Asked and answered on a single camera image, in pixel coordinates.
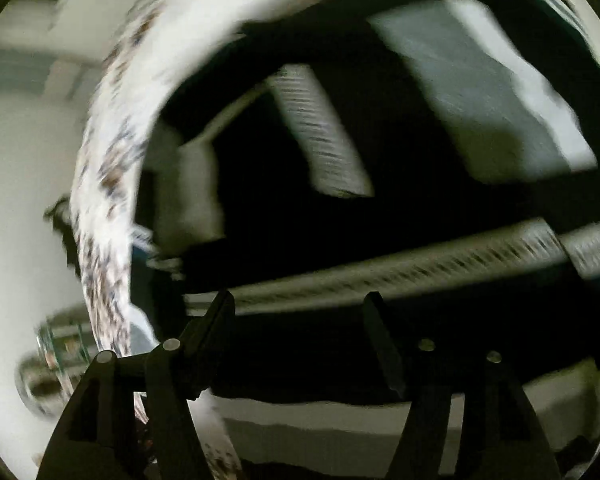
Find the white floral blanket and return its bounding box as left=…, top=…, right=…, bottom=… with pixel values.
left=69, top=0, right=600, bottom=480

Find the black garment with striped bands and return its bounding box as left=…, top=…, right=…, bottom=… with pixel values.
left=130, top=0, right=600, bottom=411

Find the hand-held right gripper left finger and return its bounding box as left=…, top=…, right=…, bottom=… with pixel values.
left=35, top=289, right=237, bottom=480

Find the green wire rack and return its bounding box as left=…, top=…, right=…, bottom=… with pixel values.
left=16, top=309, right=94, bottom=413

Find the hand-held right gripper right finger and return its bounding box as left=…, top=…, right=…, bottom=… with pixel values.
left=362, top=291, right=562, bottom=480

